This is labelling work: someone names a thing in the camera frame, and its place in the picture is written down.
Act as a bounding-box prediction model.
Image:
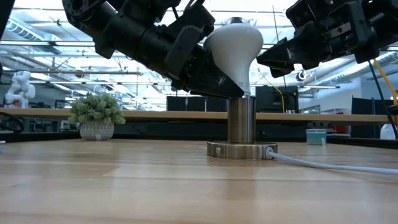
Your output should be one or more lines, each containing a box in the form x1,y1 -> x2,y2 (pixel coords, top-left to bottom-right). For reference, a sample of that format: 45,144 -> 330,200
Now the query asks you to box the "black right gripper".
256,0 -> 377,78

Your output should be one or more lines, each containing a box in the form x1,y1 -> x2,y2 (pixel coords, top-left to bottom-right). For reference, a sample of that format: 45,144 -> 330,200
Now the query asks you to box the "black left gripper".
136,3 -> 246,99

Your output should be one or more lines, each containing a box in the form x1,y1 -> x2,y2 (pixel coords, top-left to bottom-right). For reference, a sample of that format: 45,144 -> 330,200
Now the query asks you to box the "white flood lightbulb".
203,23 -> 264,96

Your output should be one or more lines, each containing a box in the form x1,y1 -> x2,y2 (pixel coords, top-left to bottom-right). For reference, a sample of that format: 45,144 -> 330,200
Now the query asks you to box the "brass lamp socket base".
206,96 -> 279,161

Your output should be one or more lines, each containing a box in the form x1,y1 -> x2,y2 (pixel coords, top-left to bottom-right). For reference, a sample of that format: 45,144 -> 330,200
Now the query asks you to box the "black monitor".
255,85 -> 299,113
166,95 -> 228,112
351,96 -> 396,116

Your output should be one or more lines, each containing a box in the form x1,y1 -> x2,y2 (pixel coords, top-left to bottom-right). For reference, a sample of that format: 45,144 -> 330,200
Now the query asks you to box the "white rounded container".
379,123 -> 397,140

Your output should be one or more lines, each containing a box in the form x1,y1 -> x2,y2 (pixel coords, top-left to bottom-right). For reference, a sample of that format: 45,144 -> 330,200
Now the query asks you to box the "green plant in white pot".
67,92 -> 127,141

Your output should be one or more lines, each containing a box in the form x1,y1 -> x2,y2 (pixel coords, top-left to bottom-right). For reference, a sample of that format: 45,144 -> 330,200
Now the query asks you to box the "tan wooden desk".
0,108 -> 393,127

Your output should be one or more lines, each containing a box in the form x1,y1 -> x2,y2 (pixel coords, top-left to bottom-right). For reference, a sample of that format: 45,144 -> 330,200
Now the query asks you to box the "white humanoid robot figure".
3,70 -> 36,109

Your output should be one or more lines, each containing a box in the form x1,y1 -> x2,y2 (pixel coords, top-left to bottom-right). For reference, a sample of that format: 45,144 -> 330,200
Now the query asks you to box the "black aluminium table frame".
0,123 -> 398,149

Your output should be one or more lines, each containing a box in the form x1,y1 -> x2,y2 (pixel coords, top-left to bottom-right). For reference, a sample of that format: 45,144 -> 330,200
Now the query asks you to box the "black hanging cable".
368,60 -> 398,139

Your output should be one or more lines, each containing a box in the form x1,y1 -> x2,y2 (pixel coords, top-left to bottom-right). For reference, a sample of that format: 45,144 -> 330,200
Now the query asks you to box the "yellow hanging cable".
373,58 -> 398,106

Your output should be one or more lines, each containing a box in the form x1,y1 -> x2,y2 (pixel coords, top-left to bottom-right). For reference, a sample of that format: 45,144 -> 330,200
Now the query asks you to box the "white lamp cord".
266,146 -> 398,175

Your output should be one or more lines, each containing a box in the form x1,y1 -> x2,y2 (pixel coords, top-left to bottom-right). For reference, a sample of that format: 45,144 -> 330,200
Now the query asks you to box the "black cable loop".
0,111 -> 25,134

